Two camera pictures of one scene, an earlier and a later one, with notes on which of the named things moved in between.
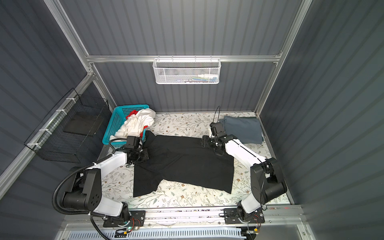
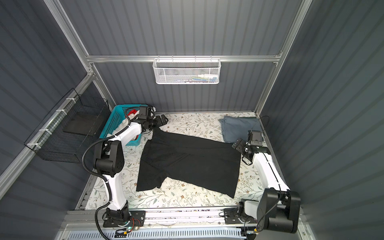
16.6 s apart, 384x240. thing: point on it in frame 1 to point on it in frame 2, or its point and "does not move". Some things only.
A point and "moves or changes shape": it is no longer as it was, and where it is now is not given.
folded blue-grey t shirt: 246,129 does not move
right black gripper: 205,142 to 241,145
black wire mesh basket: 74,131 does not move
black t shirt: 182,161 moves or changes shape
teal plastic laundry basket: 117,117 does not move
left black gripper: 146,155 to 159,123
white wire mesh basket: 187,70 does not move
